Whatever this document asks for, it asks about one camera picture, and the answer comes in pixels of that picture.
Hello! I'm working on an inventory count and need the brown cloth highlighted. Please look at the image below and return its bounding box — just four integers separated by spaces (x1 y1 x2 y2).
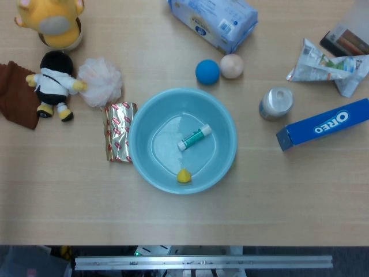
0 61 44 130

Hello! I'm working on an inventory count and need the beige round bowl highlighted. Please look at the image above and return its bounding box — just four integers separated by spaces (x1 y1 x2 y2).
38 17 84 53

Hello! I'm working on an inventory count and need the blue Oreo cookie box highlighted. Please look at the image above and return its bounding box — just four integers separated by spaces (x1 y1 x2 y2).
276 98 369 152

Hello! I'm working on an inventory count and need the blue rubber ball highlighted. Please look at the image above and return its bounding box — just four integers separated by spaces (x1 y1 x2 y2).
195 59 221 86

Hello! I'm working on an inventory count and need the light blue tissue pack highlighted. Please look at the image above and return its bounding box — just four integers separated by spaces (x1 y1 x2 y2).
168 0 259 55

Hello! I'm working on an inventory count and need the gold foil biscuit pack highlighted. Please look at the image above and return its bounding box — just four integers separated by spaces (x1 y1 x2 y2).
101 100 138 164

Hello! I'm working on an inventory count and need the clear lidded spice jar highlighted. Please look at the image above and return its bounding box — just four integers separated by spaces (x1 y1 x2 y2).
258 85 295 121

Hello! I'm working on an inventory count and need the white pink bath pouf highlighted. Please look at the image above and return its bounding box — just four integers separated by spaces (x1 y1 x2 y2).
77 57 123 108

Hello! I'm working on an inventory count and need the aluminium profile rail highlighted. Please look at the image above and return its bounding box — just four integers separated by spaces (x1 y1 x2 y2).
74 255 334 271

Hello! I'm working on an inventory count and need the small yellow toy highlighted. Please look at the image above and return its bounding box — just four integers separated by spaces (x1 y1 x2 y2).
176 168 193 184

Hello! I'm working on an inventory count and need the black-haired plush doll white shirt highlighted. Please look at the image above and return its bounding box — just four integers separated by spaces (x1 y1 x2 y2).
25 51 88 122

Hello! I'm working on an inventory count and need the green white glue stick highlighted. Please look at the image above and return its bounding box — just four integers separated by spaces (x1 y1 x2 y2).
176 123 213 151

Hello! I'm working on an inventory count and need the light blue plastic basin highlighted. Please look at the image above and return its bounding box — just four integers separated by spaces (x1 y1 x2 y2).
128 87 239 195

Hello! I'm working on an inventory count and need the open cardboard box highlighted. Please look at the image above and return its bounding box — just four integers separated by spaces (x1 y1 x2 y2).
319 0 369 58

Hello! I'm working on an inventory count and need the crumpled silver snack bag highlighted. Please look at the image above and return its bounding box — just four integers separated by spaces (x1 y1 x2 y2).
285 38 369 99

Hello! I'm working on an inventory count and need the peach coloured ball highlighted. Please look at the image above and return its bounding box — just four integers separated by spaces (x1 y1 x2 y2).
219 53 244 79

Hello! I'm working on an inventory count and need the yellow plush paw toy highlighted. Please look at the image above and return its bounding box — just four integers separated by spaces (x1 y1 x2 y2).
14 0 85 48

